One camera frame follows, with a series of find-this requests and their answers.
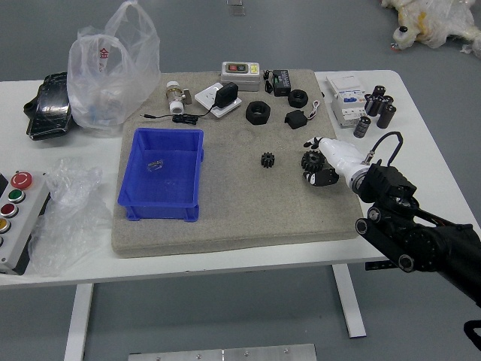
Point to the black cylindrical capacitor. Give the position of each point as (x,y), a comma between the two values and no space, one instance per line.
(387,101)
(387,116)
(379,91)
(362,126)
(371,104)

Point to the white circuit breaker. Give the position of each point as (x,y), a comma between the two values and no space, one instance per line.
(345,97)

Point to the grey-brown foam mat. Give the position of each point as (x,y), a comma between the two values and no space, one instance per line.
(233,210)

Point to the grey button control box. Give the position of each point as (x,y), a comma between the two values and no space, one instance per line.
(22,225)

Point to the grey push-button switch box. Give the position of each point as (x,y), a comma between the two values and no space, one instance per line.
(240,79)

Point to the glossy black plastic tray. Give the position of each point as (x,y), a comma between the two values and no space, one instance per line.
(49,113)

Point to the small black gear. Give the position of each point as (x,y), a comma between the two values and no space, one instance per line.
(268,160)

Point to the black table control panel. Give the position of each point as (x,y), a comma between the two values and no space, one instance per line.
(376,265)

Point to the red mushroom stop button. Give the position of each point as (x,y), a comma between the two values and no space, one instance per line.
(21,179)

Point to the black power adapter plug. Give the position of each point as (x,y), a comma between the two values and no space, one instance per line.
(225,94)

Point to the grey metal base plate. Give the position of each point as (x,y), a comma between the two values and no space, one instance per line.
(221,353)

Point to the small metal clip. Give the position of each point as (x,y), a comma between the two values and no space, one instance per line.
(156,164)

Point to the crumpled clear plastic wrap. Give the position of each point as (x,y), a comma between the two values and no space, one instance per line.
(67,225)

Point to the small metal floor plate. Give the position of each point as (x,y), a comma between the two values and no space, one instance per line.
(235,7)

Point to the yellow round push button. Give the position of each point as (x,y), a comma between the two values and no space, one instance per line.
(3,225)

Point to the big black gear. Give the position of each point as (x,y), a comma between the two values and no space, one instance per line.
(311,159)

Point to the small black cube module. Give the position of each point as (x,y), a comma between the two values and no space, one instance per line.
(296,119)

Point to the large black hex nut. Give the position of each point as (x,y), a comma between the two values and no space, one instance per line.
(259,118)

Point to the white table leg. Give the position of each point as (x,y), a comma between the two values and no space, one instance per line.
(78,319)
(349,301)

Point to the blue plastic box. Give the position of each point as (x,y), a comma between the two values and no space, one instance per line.
(176,195)

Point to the green round push button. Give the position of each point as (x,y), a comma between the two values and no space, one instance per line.
(15,195)

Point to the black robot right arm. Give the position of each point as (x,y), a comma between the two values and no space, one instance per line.
(391,180)

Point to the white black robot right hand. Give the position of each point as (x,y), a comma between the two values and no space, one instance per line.
(343,156)

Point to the small black round nut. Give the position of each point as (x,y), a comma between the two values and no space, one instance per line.
(298,104)

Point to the plush toy in plastic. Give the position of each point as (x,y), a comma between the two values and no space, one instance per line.
(432,22)

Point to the white wall socket plate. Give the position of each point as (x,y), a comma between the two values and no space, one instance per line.
(204,96)

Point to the red round push button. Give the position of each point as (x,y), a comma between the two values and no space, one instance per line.
(8,210)

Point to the brass valve with white ends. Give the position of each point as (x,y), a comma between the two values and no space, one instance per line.
(174,96)

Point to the black power supply module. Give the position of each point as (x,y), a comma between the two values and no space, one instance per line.
(282,84)

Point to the translucent plastic bag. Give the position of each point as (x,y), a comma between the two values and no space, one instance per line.
(112,75)

